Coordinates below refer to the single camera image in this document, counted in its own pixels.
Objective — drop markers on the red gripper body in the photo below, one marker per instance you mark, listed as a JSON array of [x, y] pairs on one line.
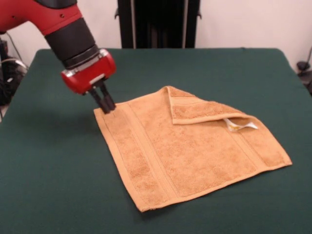
[[90, 78]]

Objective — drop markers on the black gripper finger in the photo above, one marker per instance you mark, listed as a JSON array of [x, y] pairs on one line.
[[108, 97], [100, 102]]

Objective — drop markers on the orange terry towel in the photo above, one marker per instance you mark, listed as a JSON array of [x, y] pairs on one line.
[[190, 151]]

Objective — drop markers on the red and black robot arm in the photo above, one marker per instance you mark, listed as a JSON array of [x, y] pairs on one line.
[[48, 22]]

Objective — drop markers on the dark green table cloth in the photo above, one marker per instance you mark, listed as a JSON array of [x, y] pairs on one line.
[[73, 170]]

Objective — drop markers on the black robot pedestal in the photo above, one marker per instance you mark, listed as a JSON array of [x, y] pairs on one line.
[[158, 24]]

